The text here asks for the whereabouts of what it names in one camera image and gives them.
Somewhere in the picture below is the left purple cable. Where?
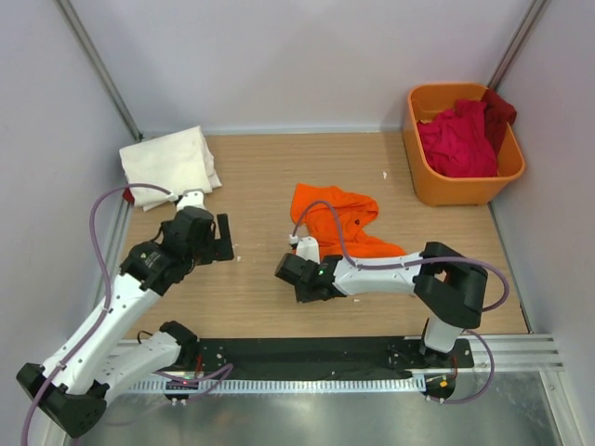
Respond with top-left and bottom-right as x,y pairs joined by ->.
20,183 -> 180,446

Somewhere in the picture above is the left aluminium frame post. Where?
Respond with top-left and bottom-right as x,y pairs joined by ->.
54,0 -> 143,142

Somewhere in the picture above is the orange t shirt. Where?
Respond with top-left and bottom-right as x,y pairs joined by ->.
290,183 -> 406,258

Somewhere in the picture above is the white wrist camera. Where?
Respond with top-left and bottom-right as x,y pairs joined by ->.
176,189 -> 206,212
288,235 -> 321,263

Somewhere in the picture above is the aluminium frame post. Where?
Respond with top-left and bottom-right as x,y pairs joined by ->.
54,0 -> 143,142
487,0 -> 552,91

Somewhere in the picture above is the magenta t shirt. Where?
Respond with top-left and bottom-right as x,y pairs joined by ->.
416,99 -> 497,178

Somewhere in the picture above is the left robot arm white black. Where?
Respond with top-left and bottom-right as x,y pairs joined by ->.
17,206 -> 233,439

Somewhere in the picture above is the right aluminium frame post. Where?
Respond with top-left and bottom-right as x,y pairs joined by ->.
487,0 -> 552,91

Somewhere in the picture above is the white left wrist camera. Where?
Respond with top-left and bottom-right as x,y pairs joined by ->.
176,189 -> 206,212

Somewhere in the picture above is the dark red t shirt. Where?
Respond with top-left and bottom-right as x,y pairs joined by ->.
481,89 -> 517,155

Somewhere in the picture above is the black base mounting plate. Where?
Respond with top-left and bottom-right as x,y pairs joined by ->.
197,336 -> 474,381

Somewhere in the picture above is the folded red shirt under white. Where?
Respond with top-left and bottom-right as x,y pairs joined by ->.
123,188 -> 135,205

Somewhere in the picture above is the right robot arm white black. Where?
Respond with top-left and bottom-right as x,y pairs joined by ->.
275,242 -> 488,368

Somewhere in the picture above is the orange plastic bin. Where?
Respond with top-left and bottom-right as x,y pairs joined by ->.
403,83 -> 525,206

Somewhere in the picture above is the white slotted cable duct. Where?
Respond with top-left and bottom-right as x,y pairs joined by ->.
127,374 -> 426,395

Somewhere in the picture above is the folded white t shirt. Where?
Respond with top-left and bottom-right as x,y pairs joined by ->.
119,126 -> 222,196

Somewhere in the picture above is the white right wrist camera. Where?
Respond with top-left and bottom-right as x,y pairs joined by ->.
288,235 -> 321,263

